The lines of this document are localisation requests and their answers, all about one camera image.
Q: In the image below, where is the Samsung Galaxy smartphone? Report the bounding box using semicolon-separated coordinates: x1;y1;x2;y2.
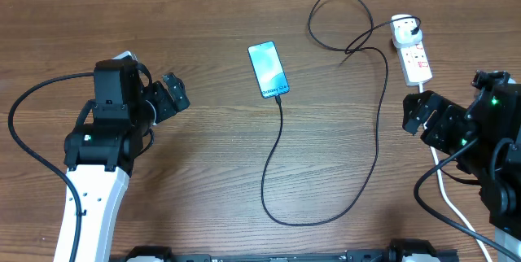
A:
247;41;290;98

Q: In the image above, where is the black USB charging cable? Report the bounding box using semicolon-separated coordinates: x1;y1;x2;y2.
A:
260;0;422;228

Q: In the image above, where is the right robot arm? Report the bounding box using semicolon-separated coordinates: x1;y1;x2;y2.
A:
402;71;520;261

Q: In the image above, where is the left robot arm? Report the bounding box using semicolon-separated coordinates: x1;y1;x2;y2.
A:
54;51;190;261

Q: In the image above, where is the white power strip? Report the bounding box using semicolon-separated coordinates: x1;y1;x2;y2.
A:
396;41;432;86

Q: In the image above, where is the white USB wall charger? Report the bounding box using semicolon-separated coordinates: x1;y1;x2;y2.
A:
390;14;422;49

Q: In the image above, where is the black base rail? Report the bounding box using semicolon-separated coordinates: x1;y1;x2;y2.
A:
109;238;460;262

